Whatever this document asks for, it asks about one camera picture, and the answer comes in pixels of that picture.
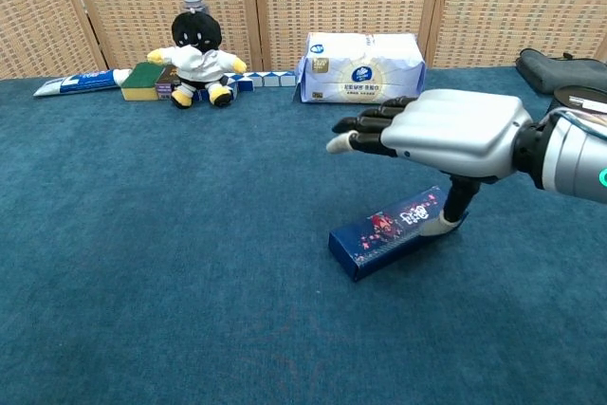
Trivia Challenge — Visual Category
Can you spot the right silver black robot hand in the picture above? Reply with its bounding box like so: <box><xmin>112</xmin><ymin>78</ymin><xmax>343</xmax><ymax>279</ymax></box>
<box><xmin>325</xmin><ymin>88</ymin><xmax>535</xmax><ymax>239</ymax></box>

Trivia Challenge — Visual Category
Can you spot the blue and white box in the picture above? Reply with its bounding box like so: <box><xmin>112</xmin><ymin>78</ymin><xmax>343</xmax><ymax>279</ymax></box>
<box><xmin>328</xmin><ymin>185</ymin><xmax>469</xmax><ymax>283</ymax></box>

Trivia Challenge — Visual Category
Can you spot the black cylindrical container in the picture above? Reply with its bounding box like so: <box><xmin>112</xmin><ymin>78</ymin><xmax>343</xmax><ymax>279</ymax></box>
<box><xmin>549</xmin><ymin>84</ymin><xmax>607</xmax><ymax>117</ymax></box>

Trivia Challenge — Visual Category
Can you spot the white tissue pack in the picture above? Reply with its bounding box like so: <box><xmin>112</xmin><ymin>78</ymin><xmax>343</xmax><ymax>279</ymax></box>
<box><xmin>294</xmin><ymin>31</ymin><xmax>427</xmax><ymax>105</ymax></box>

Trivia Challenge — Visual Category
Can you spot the grey folded cloth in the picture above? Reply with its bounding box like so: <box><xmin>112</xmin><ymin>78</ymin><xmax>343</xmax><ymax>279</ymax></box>
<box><xmin>515</xmin><ymin>47</ymin><xmax>607</xmax><ymax>96</ymax></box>

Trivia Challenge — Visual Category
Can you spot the blue white snake puzzle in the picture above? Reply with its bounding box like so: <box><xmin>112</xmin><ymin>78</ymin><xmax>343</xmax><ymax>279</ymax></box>
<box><xmin>222</xmin><ymin>70</ymin><xmax>299</xmax><ymax>93</ymax></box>

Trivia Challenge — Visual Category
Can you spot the black head plush doll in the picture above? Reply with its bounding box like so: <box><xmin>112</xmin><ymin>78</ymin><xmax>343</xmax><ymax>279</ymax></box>
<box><xmin>145</xmin><ymin>10</ymin><xmax>248</xmax><ymax>110</ymax></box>

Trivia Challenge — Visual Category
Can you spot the blue carpet table mat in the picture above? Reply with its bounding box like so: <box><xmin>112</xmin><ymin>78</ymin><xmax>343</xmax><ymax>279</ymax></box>
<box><xmin>0</xmin><ymin>65</ymin><xmax>607</xmax><ymax>405</ymax></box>

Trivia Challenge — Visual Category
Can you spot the small dark brown box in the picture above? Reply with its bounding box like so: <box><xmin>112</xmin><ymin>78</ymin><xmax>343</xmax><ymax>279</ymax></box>
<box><xmin>154</xmin><ymin>64</ymin><xmax>181</xmax><ymax>101</ymax></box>

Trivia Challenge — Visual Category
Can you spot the green yellow sponge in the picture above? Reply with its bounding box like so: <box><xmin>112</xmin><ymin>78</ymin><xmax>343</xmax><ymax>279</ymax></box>
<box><xmin>120</xmin><ymin>62</ymin><xmax>165</xmax><ymax>102</ymax></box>

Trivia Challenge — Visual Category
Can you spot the blue white toothpaste tube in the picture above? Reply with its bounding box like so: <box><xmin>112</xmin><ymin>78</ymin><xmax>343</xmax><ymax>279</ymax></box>
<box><xmin>31</xmin><ymin>67</ymin><xmax>134</xmax><ymax>98</ymax></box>

